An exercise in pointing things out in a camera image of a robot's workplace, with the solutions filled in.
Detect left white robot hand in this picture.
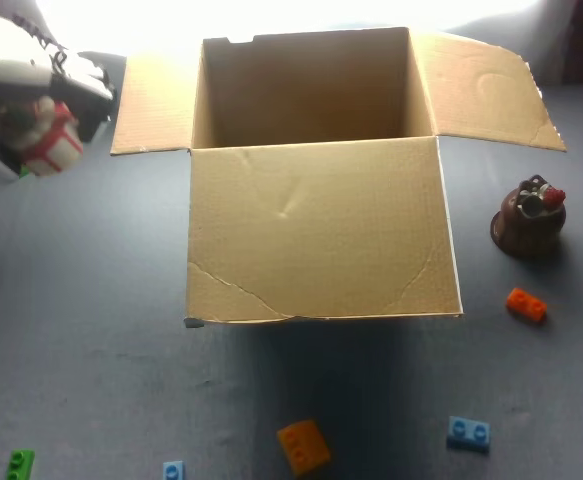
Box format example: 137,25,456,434
0,9,118,182

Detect pink strawberry toy cake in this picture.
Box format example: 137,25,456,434
0,97,85,177

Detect brown cardboard box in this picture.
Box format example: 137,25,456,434
109,25,567,329

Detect chocolate toy cake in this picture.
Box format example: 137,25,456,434
489,174,567,260

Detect grey table cloth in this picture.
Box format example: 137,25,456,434
0,0,583,480

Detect large yellow-orange toy block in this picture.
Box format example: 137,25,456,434
276,419,332,477

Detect small orange toy block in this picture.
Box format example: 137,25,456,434
504,287,548,324

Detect light blue toy block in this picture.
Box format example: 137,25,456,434
445,415,491,454

